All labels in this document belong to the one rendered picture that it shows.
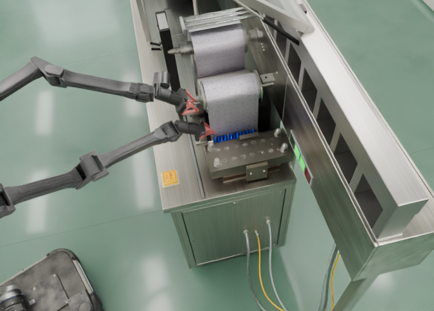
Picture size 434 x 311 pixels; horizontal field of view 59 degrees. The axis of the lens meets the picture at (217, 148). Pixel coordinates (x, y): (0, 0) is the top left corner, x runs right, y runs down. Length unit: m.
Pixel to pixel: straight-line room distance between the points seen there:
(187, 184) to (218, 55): 0.63
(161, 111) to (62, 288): 1.18
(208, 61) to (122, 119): 1.77
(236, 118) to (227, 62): 0.28
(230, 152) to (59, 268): 1.36
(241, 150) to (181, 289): 1.15
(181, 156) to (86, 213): 1.24
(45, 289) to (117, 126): 1.50
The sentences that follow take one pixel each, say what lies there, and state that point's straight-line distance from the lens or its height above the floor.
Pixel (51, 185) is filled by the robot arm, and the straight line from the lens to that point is 1.51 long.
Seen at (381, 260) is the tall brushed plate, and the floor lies 1.30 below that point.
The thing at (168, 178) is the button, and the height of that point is 0.92.
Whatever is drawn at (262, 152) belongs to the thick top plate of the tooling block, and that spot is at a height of 1.03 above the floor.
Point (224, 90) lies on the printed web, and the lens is 1.71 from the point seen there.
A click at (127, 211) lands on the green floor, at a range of 2.95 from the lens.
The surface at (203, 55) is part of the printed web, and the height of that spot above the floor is 1.34.
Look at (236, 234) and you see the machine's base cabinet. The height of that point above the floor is 0.43.
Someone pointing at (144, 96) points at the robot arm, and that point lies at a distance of 1.65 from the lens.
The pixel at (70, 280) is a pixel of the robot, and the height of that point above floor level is 0.24.
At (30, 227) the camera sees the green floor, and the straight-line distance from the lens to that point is 3.17.
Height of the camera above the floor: 2.49
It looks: 53 degrees down
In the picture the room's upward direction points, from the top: 6 degrees counter-clockwise
